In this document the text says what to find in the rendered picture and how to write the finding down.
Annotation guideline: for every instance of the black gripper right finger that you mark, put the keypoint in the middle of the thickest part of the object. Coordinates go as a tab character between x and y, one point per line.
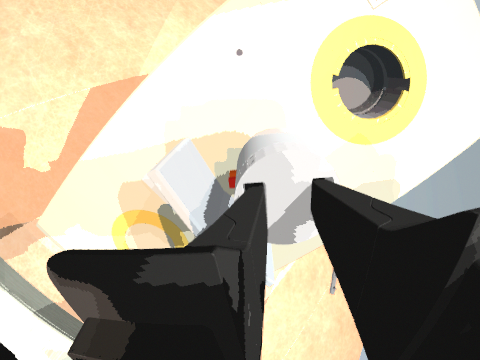
398	269

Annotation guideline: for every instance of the grey flat bar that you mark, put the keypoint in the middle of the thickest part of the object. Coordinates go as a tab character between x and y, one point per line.
332	287

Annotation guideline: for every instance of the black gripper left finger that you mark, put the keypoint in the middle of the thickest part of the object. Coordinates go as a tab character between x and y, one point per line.
217	280

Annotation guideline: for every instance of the white cylinder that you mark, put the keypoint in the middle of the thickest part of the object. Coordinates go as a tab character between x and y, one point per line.
286	163

